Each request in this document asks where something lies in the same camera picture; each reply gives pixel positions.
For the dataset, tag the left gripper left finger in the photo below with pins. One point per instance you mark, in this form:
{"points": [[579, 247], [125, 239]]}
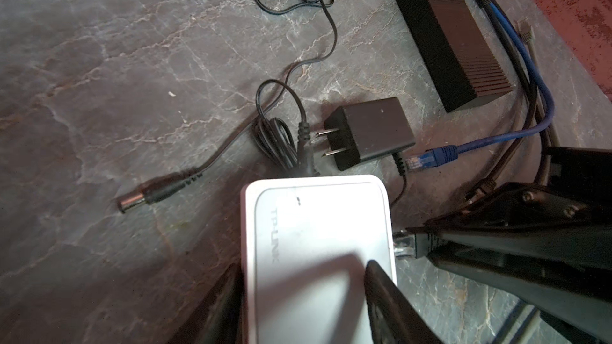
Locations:
{"points": [[216, 319]]}

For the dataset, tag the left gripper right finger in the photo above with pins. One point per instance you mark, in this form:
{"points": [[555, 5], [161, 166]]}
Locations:
{"points": [[392, 318]]}

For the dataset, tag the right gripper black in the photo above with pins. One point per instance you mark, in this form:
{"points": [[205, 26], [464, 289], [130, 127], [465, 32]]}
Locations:
{"points": [[569, 218]]}

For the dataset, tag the black rectangular box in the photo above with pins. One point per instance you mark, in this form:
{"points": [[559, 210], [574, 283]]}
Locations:
{"points": [[463, 69]]}

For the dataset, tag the black power adapter with cord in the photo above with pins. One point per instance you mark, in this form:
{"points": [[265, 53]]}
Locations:
{"points": [[356, 133]]}

